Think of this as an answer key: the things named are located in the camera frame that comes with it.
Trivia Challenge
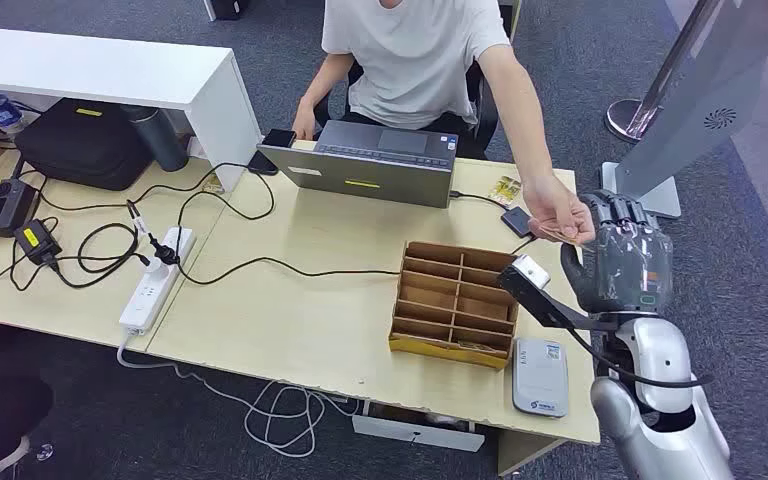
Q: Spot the white desk shelf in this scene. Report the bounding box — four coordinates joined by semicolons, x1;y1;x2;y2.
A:
0;25;264;193

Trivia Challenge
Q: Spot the white power strip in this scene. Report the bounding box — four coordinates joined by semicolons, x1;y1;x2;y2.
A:
118;226;197;337

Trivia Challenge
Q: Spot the black power plug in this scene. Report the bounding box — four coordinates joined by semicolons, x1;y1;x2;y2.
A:
150;241;181;268

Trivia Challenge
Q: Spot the white power strip cord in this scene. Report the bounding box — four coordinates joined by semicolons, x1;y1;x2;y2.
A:
116;331;362;460

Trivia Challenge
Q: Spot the dark grey thermos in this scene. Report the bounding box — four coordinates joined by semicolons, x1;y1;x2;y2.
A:
122;104;191;174

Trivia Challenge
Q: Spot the black smartphone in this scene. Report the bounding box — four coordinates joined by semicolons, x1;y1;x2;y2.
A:
247;150;281;177
261;128;298;149

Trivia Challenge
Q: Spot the long black power cable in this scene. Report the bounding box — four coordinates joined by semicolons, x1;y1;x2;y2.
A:
175;254;402;287

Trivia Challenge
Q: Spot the black power adapter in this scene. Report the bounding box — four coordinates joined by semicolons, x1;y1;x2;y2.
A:
12;218;64;268

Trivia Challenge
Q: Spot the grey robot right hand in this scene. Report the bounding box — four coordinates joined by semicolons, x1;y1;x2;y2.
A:
560;190;675;316

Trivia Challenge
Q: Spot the white box under desk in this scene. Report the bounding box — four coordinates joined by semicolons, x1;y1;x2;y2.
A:
352;404;486;454

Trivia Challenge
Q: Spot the looped black cable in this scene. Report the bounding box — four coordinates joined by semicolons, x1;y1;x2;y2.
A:
175;162;277;256

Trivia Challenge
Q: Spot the dark stool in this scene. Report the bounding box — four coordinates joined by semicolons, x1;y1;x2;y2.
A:
0;374;55;475

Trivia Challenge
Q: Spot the person's right hand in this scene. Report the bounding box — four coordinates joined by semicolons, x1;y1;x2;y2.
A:
291;99;319;142

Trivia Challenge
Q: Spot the small black USB device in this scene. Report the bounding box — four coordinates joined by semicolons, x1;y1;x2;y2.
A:
500;205;535;239

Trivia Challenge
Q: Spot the person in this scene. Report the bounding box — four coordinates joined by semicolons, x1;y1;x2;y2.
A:
291;0;597;248

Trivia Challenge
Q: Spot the black cable on robot arm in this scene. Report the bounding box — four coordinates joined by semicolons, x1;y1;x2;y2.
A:
559;317;717;390

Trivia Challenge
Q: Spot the black adapter cable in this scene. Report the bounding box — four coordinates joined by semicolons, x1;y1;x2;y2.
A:
9;217;153;293

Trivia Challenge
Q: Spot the black carrying case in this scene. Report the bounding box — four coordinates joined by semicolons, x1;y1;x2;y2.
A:
14;97;155;192

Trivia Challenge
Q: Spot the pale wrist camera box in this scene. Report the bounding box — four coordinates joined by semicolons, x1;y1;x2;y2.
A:
511;254;551;291

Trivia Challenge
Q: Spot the chrome stanchion post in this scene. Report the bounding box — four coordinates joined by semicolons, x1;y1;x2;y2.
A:
603;0;723;145

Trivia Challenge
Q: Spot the person's left hand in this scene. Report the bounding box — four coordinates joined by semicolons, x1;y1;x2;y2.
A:
521;173;597;248

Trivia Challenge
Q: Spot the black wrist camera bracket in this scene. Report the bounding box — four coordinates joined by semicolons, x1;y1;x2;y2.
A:
496;264;617;333

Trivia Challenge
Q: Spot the wooden card organizer box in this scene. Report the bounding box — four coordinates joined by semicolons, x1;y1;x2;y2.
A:
388;240;521;370

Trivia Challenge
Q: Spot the black box on floor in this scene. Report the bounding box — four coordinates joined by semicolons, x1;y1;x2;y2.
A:
201;0;251;22

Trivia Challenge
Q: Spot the black USB device cable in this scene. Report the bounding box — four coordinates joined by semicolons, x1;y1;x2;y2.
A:
448;190;511;212

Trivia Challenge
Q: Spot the white card reader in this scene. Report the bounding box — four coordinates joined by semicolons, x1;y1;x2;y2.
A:
511;337;570;419

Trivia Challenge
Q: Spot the autumn trees key card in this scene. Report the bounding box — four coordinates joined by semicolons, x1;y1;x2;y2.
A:
455;339;509;356

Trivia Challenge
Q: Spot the grey kiosk stand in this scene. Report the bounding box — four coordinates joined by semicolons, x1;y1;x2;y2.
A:
599;0;768;221

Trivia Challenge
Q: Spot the grey laptop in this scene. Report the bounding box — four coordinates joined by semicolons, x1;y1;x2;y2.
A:
256;119;459;210

